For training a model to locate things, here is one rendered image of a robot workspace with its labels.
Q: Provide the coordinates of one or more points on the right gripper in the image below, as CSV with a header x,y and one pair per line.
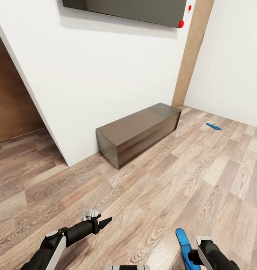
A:
x,y
194,256

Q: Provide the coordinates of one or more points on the bench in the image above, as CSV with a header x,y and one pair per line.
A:
x,y
123,140

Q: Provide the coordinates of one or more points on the wall mounted tv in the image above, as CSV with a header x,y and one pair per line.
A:
x,y
164,12

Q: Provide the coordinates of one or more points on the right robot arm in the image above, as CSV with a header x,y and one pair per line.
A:
x,y
210,256

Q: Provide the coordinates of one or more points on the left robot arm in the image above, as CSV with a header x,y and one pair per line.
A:
x,y
52,247

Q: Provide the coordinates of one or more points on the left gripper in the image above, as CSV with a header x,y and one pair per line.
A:
x,y
91,226

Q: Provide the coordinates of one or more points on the sandal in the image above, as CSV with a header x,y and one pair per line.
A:
x,y
215,127
186,247

